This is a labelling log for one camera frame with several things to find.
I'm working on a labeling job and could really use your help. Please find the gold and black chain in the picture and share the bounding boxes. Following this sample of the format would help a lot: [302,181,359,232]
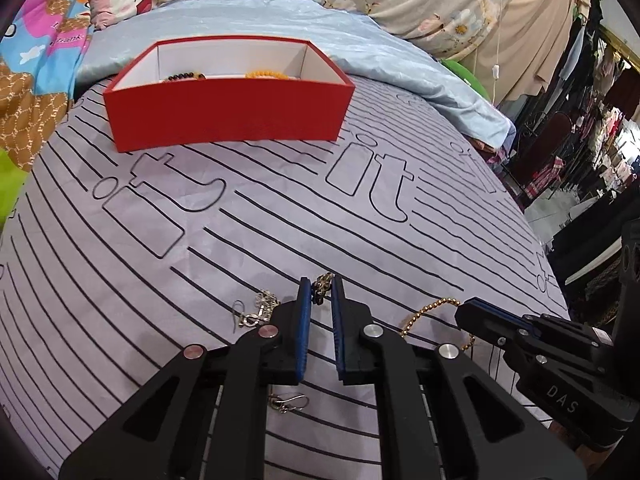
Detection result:
[312,272,335,306]

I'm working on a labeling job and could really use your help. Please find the silver snowflake earring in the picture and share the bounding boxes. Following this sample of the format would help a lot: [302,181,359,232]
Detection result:
[240,290,279,329]

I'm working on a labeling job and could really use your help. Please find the white cable with switch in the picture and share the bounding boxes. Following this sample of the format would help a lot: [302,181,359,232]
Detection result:
[487,0,507,107]

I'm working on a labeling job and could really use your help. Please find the grey striped bedsheet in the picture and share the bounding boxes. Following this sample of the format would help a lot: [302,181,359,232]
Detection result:
[0,72,573,480]

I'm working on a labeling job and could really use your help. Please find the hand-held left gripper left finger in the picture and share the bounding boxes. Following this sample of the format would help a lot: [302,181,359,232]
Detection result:
[59,277,313,480]

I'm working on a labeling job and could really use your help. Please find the red cardboard box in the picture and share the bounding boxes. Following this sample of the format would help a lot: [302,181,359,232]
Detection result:
[103,36,356,153]

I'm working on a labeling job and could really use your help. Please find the gold bead bracelet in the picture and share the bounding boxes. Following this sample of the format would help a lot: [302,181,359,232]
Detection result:
[400,298,476,356]

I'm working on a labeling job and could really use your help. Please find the red plaid cloth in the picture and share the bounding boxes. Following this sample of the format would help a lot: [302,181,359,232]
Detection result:
[522,157,566,202]

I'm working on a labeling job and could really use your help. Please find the hanging clothes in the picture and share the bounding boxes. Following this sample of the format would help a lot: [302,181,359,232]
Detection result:
[565,0,640,196]

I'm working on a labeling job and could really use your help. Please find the cartoon monkey blanket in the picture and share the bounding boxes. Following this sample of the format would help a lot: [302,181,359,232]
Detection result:
[0,0,96,221]

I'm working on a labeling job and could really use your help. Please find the dark red chair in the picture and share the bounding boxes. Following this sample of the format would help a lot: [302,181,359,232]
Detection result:
[515,112,573,206]

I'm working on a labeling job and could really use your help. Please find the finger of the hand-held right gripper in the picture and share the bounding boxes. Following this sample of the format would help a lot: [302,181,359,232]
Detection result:
[454,297,546,348]

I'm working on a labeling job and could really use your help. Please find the light blue blanket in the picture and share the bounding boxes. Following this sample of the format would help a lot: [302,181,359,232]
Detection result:
[75,0,516,148]

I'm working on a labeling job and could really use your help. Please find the beige curtain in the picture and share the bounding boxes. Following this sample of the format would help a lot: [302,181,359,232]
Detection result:
[470,0,596,106]

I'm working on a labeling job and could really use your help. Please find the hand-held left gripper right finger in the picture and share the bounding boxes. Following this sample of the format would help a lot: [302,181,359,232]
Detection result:
[331,275,586,480]

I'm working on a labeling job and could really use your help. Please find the silver drop earring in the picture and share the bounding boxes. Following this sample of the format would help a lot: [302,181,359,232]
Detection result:
[267,392,309,415]

